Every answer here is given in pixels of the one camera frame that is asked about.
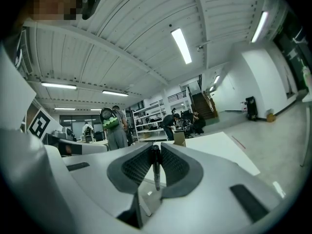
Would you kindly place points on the black head-mounted camera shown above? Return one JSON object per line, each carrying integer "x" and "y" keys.
{"x": 90, "y": 2}

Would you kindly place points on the brown cylinder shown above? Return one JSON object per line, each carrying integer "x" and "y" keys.
{"x": 179, "y": 138}

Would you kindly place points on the person's face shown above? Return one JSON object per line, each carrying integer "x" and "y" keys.
{"x": 51, "y": 1}

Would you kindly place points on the wooden staircase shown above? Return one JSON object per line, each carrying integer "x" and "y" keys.
{"x": 203, "y": 106}

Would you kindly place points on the white table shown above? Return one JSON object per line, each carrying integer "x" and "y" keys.
{"x": 219, "y": 152}

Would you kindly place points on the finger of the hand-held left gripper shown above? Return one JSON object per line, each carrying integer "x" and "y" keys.
{"x": 92, "y": 149}

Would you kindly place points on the small cardboard box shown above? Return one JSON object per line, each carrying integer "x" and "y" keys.
{"x": 271, "y": 117}

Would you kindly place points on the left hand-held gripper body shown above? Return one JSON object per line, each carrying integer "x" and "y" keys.
{"x": 39, "y": 125}

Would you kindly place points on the black upright case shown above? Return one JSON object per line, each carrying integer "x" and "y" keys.
{"x": 251, "y": 108}

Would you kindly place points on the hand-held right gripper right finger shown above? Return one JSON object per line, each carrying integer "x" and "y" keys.
{"x": 207, "y": 191}

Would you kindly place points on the long ceiling light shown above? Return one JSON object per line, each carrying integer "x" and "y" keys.
{"x": 58, "y": 85}
{"x": 181, "y": 45}
{"x": 259, "y": 27}
{"x": 115, "y": 93}

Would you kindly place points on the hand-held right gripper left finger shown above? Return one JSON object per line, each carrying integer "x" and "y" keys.
{"x": 102, "y": 174}

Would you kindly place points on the black pen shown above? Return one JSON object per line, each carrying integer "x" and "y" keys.
{"x": 156, "y": 166}

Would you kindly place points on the white shelving unit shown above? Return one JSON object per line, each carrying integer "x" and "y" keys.
{"x": 148, "y": 121}

